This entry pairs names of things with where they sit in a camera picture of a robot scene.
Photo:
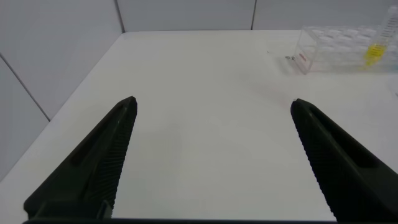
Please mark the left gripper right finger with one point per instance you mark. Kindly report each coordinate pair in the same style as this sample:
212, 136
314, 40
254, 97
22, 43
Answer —
348, 168

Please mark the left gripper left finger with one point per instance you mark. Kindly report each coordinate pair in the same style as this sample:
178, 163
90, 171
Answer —
93, 168

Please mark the clear graduated plastic test tube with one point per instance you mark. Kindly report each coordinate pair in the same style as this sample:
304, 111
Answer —
376, 51

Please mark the clear acrylic test tube rack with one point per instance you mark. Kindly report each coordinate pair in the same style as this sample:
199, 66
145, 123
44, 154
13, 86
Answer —
329, 49

